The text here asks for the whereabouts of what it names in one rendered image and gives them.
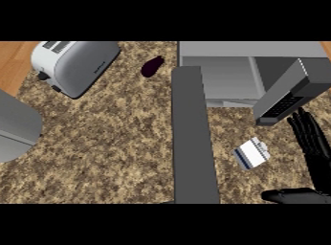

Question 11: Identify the grey microwave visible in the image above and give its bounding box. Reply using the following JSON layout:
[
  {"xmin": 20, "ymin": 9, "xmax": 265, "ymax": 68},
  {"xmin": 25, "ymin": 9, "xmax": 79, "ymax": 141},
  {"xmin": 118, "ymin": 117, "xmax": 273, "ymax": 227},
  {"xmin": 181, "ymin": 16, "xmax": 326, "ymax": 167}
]
[{"xmin": 177, "ymin": 41, "xmax": 331, "ymax": 126}]

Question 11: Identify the silver toaster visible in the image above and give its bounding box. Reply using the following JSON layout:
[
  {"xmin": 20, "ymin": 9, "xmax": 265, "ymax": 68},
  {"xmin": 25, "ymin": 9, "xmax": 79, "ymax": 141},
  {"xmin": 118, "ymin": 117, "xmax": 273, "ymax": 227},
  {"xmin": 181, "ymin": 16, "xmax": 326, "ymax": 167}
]
[{"xmin": 29, "ymin": 41, "xmax": 121, "ymax": 100}]

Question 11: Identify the white milk carton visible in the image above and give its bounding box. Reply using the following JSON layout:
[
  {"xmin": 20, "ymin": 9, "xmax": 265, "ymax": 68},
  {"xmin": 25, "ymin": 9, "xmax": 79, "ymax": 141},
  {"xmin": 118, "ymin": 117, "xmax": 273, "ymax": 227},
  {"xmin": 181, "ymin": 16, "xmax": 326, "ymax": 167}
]
[{"xmin": 231, "ymin": 137, "xmax": 273, "ymax": 170}]

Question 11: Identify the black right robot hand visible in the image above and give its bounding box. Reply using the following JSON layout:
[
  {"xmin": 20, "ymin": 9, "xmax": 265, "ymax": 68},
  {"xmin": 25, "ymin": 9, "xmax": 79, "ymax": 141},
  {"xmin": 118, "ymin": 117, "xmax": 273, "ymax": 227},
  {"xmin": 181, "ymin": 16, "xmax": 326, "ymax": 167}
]
[{"xmin": 259, "ymin": 106, "xmax": 331, "ymax": 205}]

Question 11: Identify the dark grey microwave door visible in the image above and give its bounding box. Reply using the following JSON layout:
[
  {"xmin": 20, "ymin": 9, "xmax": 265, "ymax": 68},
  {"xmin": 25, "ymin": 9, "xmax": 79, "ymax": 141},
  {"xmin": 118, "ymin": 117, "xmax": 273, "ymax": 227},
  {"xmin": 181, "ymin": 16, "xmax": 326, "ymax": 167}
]
[{"xmin": 171, "ymin": 65, "xmax": 219, "ymax": 205}]

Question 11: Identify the grey rounded appliance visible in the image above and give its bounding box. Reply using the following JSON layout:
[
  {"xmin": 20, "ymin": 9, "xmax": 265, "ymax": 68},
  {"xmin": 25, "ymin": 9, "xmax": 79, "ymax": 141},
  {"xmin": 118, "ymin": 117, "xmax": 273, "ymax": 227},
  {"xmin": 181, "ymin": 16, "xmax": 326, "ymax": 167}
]
[{"xmin": 0, "ymin": 79, "xmax": 44, "ymax": 164}]

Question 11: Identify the dark purple eggplant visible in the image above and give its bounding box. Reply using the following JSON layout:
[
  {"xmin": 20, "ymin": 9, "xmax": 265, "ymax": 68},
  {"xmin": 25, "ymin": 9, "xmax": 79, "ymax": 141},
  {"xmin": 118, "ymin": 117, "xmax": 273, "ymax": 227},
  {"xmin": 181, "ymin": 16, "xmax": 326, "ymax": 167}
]
[{"xmin": 140, "ymin": 56, "xmax": 165, "ymax": 78}]

